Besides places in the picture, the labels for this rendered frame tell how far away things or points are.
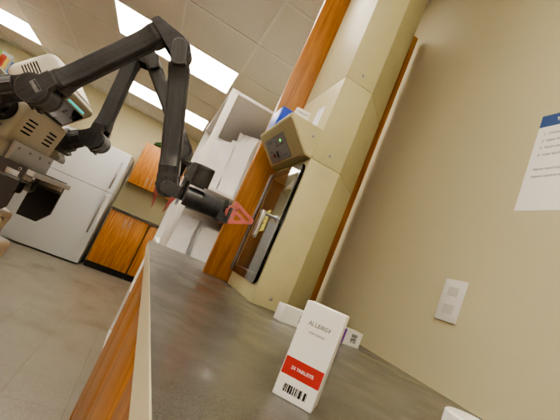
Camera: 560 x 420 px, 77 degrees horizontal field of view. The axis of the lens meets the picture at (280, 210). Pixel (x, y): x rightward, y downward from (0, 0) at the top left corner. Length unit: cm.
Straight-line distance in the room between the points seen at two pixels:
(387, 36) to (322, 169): 53
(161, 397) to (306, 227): 85
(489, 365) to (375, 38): 101
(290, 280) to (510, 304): 56
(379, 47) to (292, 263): 78
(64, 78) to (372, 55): 92
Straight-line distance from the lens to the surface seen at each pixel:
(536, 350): 93
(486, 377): 97
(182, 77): 108
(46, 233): 603
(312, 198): 110
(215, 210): 103
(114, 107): 154
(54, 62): 133
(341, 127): 118
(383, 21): 140
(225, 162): 244
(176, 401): 29
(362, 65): 128
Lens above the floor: 105
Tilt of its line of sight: 9 degrees up
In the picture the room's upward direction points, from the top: 23 degrees clockwise
